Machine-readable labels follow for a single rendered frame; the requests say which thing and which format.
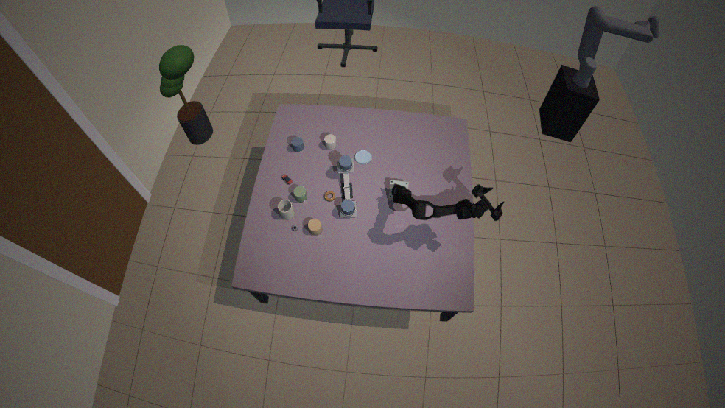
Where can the dark green cylinder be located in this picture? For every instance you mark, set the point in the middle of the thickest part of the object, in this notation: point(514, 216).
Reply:
point(300, 193)

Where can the dark blue cylinder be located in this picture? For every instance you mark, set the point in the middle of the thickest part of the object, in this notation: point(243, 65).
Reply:
point(297, 144)
point(347, 207)
point(345, 162)

